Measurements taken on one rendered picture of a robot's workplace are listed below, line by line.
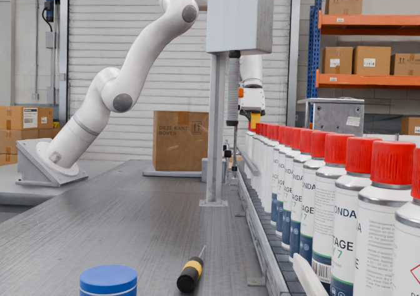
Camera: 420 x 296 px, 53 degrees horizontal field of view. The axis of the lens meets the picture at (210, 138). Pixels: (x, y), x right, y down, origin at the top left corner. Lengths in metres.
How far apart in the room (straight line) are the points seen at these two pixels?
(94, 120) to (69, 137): 0.11
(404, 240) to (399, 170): 0.08
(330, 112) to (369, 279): 0.56
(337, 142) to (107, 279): 0.32
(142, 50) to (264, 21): 0.52
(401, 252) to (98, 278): 0.37
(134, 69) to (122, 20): 4.49
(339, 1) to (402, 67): 1.01
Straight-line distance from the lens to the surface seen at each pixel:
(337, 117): 0.90
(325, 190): 0.50
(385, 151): 0.36
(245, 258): 0.85
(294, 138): 0.72
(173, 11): 1.51
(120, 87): 1.55
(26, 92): 6.63
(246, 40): 1.20
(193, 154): 1.92
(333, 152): 0.50
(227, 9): 1.25
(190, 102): 5.67
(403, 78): 5.12
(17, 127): 4.78
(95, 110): 1.65
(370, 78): 5.02
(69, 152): 1.68
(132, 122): 5.85
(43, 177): 1.66
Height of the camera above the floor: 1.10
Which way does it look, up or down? 3 degrees down
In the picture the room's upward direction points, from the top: 2 degrees clockwise
